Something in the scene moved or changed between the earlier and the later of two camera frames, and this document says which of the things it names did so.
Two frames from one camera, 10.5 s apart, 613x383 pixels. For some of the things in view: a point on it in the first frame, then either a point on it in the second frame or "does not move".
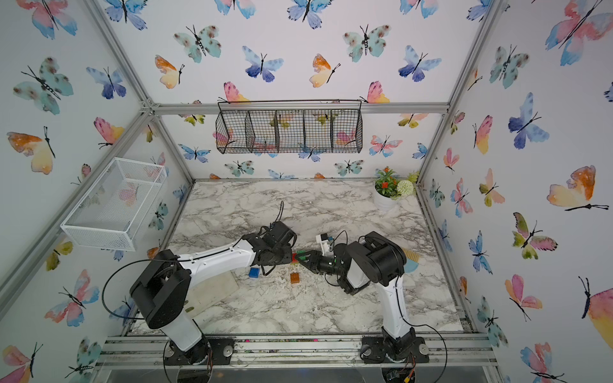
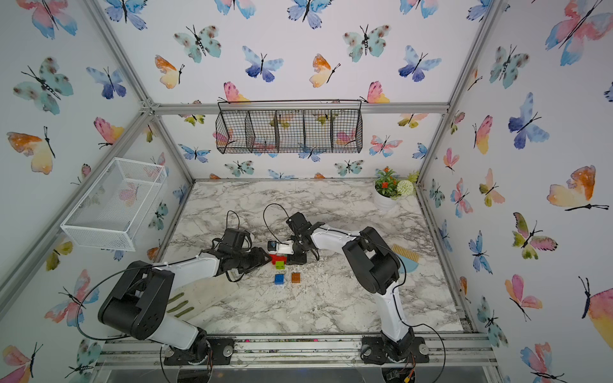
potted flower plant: [388, 190] does not move
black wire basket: [306, 126] does not move
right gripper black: [314, 260] → [294, 258]
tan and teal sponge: [413, 261] does not move
